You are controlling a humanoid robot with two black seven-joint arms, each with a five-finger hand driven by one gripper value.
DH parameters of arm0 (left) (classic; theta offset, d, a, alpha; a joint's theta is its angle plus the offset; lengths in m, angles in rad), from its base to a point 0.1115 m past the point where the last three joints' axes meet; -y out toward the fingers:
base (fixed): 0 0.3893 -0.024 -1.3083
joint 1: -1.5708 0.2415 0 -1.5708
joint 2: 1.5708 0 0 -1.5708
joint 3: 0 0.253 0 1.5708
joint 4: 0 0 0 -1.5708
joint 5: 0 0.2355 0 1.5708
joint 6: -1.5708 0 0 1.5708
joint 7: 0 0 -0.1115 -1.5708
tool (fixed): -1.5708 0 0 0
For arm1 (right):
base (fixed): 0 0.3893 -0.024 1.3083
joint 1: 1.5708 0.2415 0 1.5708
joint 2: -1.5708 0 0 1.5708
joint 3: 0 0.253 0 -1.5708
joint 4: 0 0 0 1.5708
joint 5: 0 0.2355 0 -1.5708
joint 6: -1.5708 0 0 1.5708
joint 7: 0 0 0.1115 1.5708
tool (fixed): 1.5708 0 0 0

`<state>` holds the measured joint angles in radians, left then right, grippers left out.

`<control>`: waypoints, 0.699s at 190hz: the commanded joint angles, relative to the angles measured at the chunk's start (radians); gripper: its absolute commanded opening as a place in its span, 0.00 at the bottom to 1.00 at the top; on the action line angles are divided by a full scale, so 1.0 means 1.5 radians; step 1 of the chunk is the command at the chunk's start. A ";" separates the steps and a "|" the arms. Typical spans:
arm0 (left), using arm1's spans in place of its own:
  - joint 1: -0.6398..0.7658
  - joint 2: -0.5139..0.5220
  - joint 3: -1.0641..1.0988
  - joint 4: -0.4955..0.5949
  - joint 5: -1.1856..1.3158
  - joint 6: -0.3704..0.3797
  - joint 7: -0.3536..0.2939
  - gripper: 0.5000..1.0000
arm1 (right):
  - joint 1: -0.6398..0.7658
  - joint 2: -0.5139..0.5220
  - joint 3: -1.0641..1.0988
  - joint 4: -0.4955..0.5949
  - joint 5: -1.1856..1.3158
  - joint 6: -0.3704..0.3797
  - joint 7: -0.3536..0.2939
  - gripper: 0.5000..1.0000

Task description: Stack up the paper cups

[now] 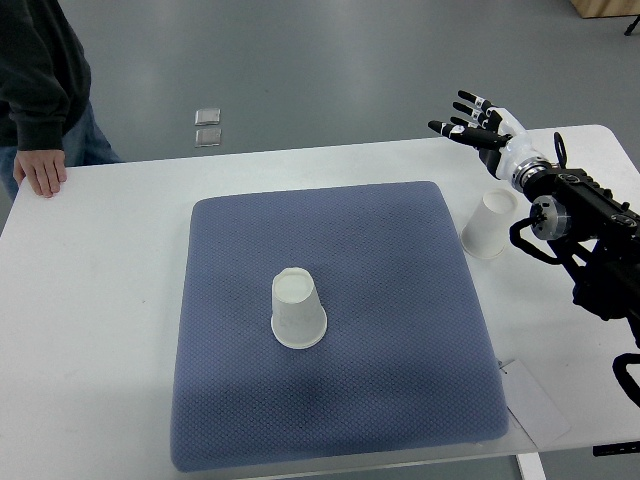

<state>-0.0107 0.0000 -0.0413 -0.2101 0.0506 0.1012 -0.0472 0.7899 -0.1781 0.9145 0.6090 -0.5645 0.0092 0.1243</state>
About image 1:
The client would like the white robotic hand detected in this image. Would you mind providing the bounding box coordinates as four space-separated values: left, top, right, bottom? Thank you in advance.
428 90 549 179

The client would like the white paper cup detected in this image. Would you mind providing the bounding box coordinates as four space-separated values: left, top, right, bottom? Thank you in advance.
460 189 518 260
271 267 328 350

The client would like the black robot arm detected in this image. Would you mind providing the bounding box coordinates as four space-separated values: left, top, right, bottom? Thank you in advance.
428 90 639 336

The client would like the person's bare hand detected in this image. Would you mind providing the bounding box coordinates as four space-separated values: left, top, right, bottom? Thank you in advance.
13 150 67 198

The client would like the wooden furniture corner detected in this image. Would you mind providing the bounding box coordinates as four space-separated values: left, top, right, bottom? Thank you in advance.
570 0 639 19

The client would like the black tripod leg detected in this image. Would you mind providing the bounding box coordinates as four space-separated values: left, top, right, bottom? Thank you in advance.
624 15 640 36

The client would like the blue textured cushion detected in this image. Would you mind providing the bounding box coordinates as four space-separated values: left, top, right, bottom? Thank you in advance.
170 181 509 472

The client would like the upper metal floor plate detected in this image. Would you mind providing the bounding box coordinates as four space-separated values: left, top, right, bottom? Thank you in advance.
194 107 221 126

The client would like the white table leg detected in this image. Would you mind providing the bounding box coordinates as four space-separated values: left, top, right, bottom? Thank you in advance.
516 453 546 480

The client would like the black table control panel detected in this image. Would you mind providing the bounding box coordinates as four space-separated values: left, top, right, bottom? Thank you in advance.
592 441 640 457

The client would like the person in dark sweater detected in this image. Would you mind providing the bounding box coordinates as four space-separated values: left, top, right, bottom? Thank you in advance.
1 0 120 199

